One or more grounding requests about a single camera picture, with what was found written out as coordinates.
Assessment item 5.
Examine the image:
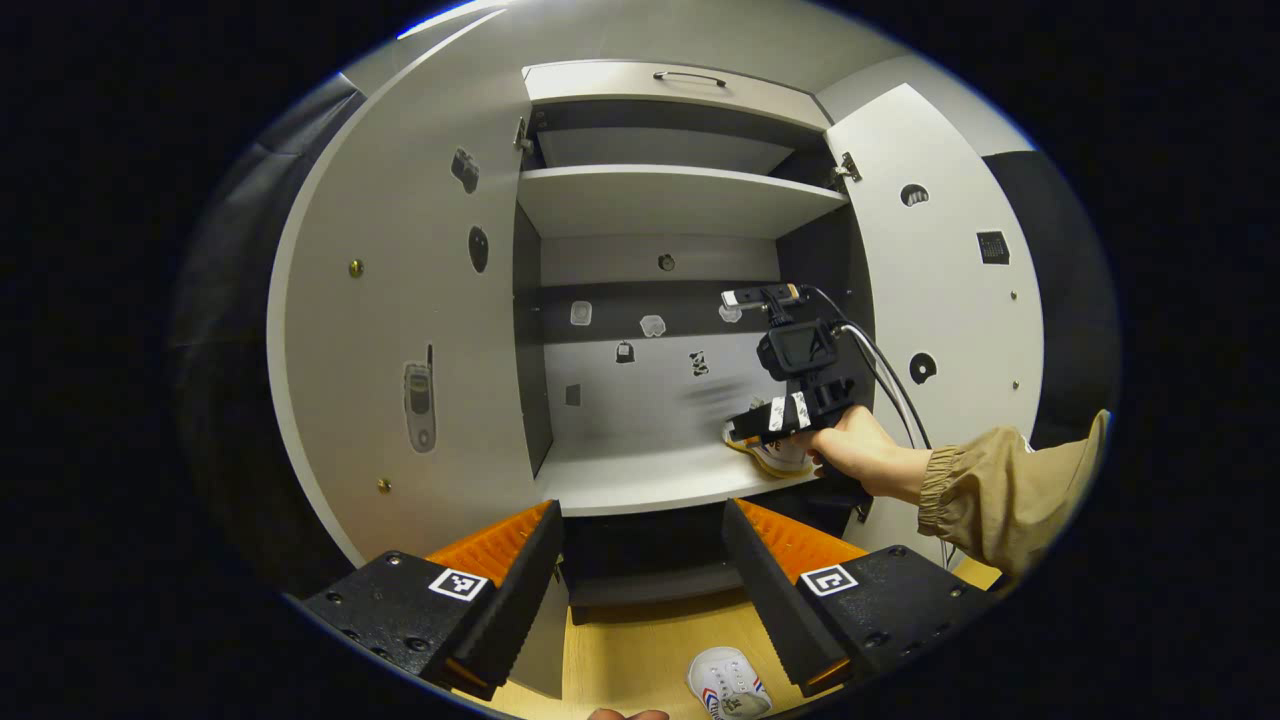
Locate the white cable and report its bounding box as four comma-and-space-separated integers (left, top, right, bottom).
838, 320, 921, 451

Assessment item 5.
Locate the white cabinet shelf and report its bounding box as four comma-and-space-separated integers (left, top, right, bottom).
517, 165, 849, 239

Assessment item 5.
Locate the black cable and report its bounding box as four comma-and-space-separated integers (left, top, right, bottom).
800, 285, 936, 451

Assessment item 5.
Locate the white striped shoe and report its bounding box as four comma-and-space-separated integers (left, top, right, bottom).
722, 400, 816, 479
686, 646, 773, 720

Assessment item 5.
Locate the black backdrop cloth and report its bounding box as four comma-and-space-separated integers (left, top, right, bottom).
170, 75, 366, 591
983, 150, 1121, 451

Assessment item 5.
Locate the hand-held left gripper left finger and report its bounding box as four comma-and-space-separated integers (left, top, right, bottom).
300, 500, 566, 701

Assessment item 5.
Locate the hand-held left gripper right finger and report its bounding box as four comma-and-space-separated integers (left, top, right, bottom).
722, 498, 991, 699

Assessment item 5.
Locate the white shoe cabinet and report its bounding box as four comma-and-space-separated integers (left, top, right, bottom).
512, 60, 876, 626

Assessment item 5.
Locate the white cabinet door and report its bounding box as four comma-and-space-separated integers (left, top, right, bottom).
825, 83, 1046, 561
267, 10, 571, 701

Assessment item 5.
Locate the white drawer front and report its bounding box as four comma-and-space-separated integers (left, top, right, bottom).
522, 62, 831, 131

